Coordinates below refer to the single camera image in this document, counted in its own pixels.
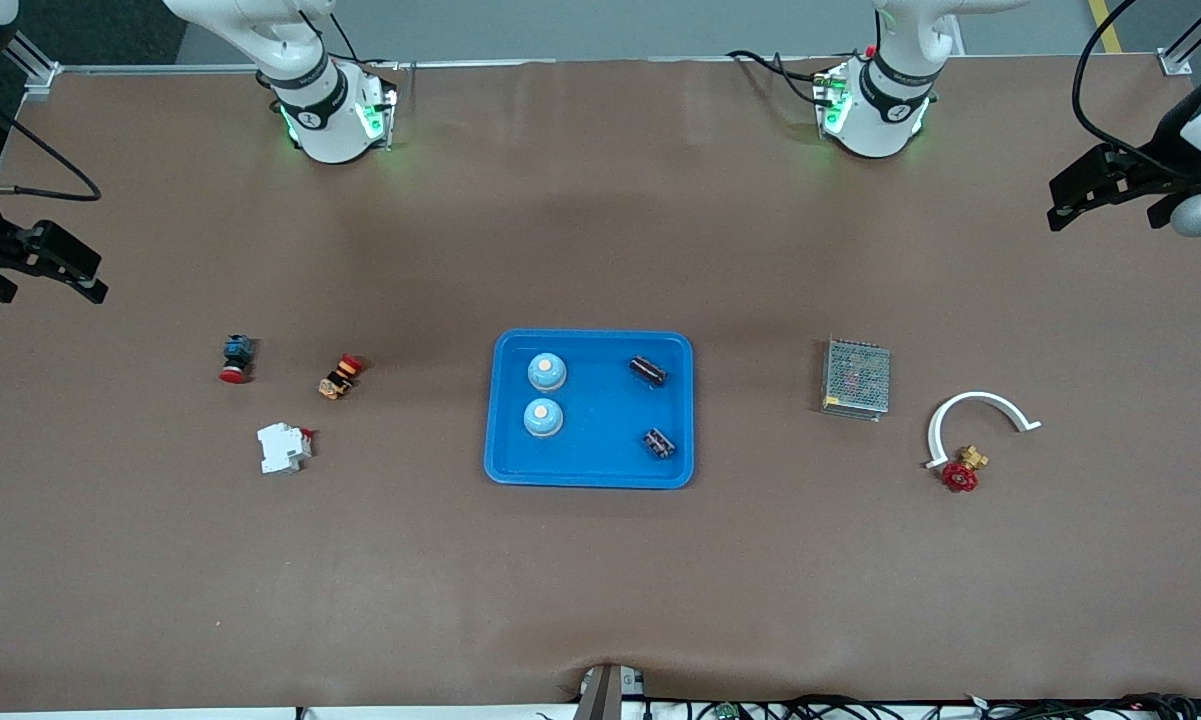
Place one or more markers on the black cylindrical capacitor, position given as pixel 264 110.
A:
pixel 648 370

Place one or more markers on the light blue desk bell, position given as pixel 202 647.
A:
pixel 543 420
pixel 547 375

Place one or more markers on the small black relay block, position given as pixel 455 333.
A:
pixel 658 443

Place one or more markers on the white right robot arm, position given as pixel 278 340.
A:
pixel 320 110

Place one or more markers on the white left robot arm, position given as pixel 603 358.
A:
pixel 890 110

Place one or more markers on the red push button blue body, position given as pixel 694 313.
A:
pixel 237 355

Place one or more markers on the white circuit breaker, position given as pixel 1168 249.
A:
pixel 280 448

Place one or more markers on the metal mesh power supply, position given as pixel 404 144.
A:
pixel 856 378

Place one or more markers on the brass valve red handwheel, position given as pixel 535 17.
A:
pixel 959 477

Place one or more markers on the blue plastic tray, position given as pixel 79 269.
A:
pixel 600 450

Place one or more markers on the aluminium frame corner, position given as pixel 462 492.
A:
pixel 1175 63
pixel 40 75

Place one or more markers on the white curved plastic bracket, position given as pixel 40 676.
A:
pixel 970 398

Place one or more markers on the orange red button switch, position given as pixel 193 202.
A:
pixel 338 380

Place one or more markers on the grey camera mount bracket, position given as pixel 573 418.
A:
pixel 605 695

